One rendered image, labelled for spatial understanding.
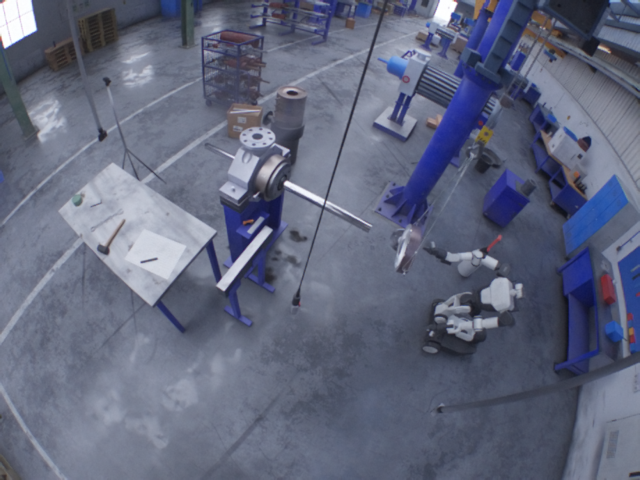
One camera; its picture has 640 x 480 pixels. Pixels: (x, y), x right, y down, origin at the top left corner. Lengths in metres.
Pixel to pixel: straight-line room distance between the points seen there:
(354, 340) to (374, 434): 0.96
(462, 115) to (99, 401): 4.47
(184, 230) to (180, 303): 0.93
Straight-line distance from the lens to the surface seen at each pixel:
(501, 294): 2.47
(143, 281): 2.14
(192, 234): 2.23
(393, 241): 2.43
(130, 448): 2.99
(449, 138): 3.14
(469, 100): 2.97
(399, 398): 2.95
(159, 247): 2.24
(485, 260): 2.59
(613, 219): 5.80
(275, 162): 2.12
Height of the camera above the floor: 2.66
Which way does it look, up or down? 55 degrees down
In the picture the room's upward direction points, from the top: 18 degrees clockwise
